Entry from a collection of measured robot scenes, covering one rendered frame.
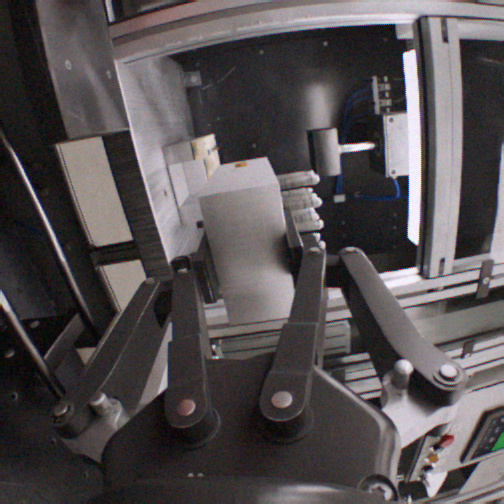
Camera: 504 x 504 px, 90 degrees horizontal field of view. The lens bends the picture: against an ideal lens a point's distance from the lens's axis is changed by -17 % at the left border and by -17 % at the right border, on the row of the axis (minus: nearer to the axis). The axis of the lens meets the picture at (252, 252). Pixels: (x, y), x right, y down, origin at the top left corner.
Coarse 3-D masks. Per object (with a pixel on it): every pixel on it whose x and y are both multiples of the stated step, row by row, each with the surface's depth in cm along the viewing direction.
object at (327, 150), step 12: (312, 132) 51; (324, 132) 51; (336, 132) 51; (312, 144) 58; (324, 144) 52; (336, 144) 52; (348, 144) 54; (360, 144) 54; (372, 144) 54; (312, 156) 59; (324, 156) 53; (336, 156) 53; (312, 168) 60; (324, 168) 54; (336, 168) 54
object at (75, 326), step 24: (72, 288) 33; (72, 312) 34; (0, 336) 32; (24, 336) 24; (48, 336) 30; (72, 336) 32; (96, 336) 36; (0, 360) 27; (24, 360) 27; (48, 360) 27; (48, 384) 26
